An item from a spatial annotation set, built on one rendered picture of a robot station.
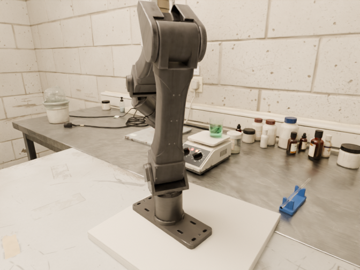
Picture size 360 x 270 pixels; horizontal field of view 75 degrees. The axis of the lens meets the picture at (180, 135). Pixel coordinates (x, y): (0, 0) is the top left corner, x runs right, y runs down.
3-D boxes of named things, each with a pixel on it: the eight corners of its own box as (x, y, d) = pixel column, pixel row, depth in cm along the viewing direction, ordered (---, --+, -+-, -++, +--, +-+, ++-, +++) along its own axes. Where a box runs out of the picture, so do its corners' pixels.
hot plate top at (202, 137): (213, 147, 80) (213, 144, 80) (186, 139, 88) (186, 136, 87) (231, 138, 89) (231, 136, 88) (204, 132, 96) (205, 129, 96)
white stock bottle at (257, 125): (251, 136, 115) (253, 117, 112) (263, 137, 113) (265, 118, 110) (249, 140, 110) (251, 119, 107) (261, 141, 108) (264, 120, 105)
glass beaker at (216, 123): (211, 140, 85) (212, 119, 82) (205, 136, 89) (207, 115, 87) (226, 139, 86) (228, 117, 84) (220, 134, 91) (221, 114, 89)
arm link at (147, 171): (142, 160, 52) (148, 171, 46) (179, 156, 54) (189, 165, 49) (143, 187, 53) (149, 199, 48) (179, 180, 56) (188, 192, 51)
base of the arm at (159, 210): (151, 170, 60) (128, 179, 56) (215, 199, 47) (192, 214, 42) (152, 197, 63) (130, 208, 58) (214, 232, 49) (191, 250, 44)
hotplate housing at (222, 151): (200, 176, 77) (201, 154, 74) (171, 164, 85) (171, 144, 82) (234, 156, 93) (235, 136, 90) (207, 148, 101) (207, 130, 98)
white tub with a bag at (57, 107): (69, 123, 138) (64, 86, 131) (43, 125, 134) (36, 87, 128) (74, 118, 151) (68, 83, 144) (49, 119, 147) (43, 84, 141)
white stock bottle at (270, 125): (272, 147, 102) (275, 122, 99) (259, 143, 105) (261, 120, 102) (276, 143, 106) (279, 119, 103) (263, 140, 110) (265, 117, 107)
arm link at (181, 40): (147, 172, 55) (150, 18, 39) (174, 168, 57) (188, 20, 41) (154, 190, 50) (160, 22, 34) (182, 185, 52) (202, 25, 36)
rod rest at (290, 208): (292, 216, 58) (294, 203, 56) (278, 210, 60) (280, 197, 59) (306, 199, 64) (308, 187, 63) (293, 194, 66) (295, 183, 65)
